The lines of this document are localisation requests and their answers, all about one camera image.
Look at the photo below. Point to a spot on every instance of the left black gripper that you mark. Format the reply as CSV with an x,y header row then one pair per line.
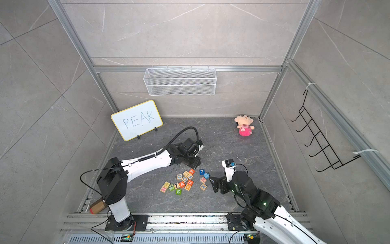
x,y
197,163

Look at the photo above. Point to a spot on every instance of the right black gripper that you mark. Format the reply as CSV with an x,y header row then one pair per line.
x,y
216,186

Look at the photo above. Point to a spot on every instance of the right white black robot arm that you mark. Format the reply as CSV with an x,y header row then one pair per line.
x,y
261,212

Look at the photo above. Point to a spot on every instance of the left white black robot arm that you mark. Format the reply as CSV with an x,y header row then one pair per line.
x,y
112,182

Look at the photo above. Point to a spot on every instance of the whiteboard with PEAR writing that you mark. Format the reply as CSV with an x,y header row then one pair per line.
x,y
137,120

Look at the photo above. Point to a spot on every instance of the pink N block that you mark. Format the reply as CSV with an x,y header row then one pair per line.
x,y
163,189

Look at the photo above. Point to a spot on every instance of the pink plush doll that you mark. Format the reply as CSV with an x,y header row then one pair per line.
x,y
244,125

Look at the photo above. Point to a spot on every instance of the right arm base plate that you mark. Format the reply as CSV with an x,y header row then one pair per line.
x,y
235,223

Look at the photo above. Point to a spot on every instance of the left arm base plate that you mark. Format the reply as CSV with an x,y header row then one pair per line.
x,y
133,222

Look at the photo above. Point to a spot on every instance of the white wire mesh basket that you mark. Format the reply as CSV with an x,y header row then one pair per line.
x,y
180,81

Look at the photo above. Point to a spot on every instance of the black wire hook rack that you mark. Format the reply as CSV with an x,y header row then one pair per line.
x,y
333,161

